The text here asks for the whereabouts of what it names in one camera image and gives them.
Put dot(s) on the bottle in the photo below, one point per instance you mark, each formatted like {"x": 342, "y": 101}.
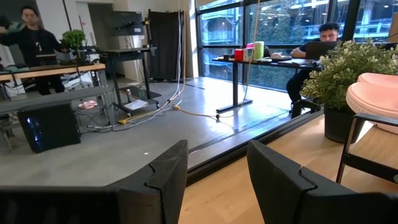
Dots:
{"x": 128, "y": 95}

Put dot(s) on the artificial potted plant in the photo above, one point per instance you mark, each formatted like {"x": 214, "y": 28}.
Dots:
{"x": 342, "y": 74}

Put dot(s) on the white papers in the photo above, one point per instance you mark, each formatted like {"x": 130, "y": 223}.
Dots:
{"x": 136, "y": 104}

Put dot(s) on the red cup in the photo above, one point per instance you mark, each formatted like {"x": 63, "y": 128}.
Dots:
{"x": 238, "y": 55}

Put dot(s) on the cardboard box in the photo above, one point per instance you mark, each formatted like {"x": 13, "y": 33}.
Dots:
{"x": 393, "y": 29}

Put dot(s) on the black monitor on stand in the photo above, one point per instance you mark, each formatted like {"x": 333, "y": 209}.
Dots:
{"x": 127, "y": 23}

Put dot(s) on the black laptop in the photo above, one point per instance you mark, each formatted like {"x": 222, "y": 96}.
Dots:
{"x": 320, "y": 49}

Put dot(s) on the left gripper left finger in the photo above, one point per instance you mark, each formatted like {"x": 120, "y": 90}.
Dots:
{"x": 161, "y": 193}

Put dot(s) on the person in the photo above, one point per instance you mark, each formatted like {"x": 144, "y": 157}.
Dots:
{"x": 326, "y": 31}
{"x": 34, "y": 40}

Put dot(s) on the pink box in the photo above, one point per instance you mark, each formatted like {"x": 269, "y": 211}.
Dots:
{"x": 248, "y": 53}

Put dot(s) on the black rolling stand cart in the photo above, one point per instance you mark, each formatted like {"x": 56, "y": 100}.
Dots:
{"x": 130, "y": 53}

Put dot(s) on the black desk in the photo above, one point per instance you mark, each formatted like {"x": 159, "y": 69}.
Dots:
{"x": 234, "y": 81}

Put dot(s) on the pink slide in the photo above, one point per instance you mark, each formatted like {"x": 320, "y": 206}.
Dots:
{"x": 373, "y": 102}
{"x": 379, "y": 79}
{"x": 93, "y": 103}
{"x": 83, "y": 105}

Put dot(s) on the small potted tree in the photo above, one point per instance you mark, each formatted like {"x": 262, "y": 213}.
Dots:
{"x": 73, "y": 39}

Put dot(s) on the black curtain panel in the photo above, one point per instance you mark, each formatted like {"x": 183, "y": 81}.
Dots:
{"x": 166, "y": 43}

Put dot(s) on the black computer tower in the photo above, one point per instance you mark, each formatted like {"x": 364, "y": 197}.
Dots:
{"x": 49, "y": 127}

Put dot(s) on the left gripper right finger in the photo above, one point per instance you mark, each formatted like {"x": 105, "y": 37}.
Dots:
{"x": 280, "y": 186}

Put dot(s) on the black chair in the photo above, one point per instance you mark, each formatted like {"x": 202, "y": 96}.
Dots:
{"x": 306, "y": 107}

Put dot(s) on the wooden workbench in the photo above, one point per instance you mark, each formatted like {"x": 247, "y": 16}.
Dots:
{"x": 56, "y": 69}

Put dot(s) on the green cylinder container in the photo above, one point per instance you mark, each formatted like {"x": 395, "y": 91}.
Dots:
{"x": 258, "y": 50}

